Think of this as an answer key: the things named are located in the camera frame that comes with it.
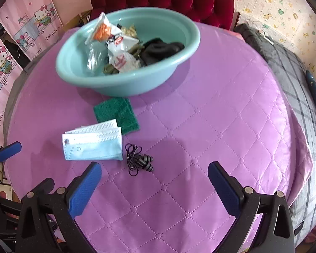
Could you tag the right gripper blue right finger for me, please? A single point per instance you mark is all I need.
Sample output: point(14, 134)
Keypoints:
point(229, 190)

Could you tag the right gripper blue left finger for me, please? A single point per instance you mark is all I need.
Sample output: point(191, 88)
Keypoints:
point(81, 189)

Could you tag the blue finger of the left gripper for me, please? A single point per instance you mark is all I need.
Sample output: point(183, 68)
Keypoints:
point(10, 150)

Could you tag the blue face mask stack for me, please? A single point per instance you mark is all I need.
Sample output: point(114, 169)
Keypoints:
point(102, 141)

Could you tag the green scouring pad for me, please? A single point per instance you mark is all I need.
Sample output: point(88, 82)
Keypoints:
point(119, 109)

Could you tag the clear plastic zip bag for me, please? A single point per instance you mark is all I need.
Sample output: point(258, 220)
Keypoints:
point(97, 57)

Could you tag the white plastic bag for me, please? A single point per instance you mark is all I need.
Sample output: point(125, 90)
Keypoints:
point(119, 56)

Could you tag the white orange snack bag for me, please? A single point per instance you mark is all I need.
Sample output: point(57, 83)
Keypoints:
point(103, 30)

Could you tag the black rubber gloves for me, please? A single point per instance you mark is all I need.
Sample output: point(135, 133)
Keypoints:
point(157, 50)

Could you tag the gold foil snack packet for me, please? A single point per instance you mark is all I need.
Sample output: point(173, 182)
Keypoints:
point(129, 33)

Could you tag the grey plaid bed blanket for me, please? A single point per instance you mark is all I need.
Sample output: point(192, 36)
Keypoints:
point(290, 73)

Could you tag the purple quilted table cover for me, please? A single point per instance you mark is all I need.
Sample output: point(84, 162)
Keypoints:
point(223, 104)

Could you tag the hello kitty pink curtain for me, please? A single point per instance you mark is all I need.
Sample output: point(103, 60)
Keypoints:
point(27, 28)

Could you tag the cardboard box on floor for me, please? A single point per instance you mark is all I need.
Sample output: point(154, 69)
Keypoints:
point(78, 21)

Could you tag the teal plastic basin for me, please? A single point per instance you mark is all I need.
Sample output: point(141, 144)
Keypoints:
point(150, 23)

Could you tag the red velvet tufted sofa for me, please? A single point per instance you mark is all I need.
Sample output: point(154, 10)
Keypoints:
point(217, 13)

